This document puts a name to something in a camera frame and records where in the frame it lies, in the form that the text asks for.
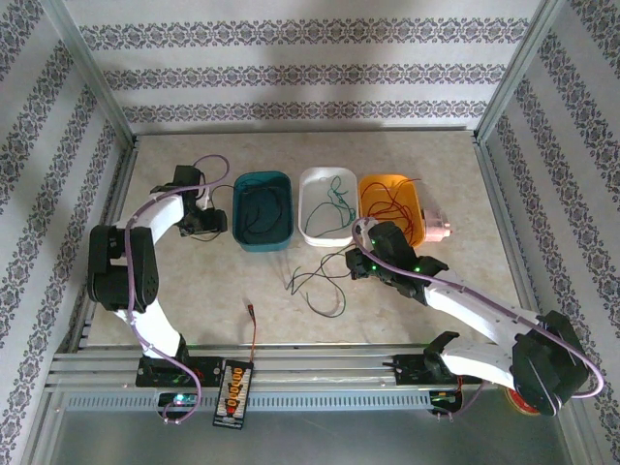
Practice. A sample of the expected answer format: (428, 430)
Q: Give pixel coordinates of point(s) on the white plastic bin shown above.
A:
(334, 236)

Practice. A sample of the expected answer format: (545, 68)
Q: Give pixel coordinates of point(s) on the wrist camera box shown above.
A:
(365, 225)
(207, 197)

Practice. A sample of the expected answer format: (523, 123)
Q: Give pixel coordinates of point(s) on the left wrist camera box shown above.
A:
(207, 197)

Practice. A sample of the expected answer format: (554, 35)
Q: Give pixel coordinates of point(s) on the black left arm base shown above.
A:
(150, 373)

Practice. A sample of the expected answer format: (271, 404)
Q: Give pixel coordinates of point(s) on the red lead with connector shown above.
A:
(255, 334)

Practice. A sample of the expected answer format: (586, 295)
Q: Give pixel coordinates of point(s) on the orange plastic bin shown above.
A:
(373, 186)

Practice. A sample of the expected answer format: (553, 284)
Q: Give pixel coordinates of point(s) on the small controller board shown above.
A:
(443, 401)
(179, 399)

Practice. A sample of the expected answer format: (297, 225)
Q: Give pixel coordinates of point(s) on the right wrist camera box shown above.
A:
(365, 225)

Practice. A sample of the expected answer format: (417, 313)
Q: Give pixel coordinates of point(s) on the teal plastic bin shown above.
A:
(264, 244)

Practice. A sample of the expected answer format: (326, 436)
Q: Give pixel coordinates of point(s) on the black power distribution board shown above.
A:
(232, 392)

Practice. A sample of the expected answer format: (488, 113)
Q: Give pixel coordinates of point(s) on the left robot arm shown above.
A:
(160, 218)

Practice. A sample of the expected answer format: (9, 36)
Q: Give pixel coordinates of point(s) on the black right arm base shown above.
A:
(407, 370)

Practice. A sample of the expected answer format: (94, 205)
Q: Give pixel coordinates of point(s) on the red tape roll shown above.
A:
(516, 402)

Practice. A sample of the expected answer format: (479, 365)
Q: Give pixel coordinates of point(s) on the aluminium frame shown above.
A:
(290, 361)

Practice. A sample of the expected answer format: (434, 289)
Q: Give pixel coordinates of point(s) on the pink and white object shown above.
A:
(436, 225)

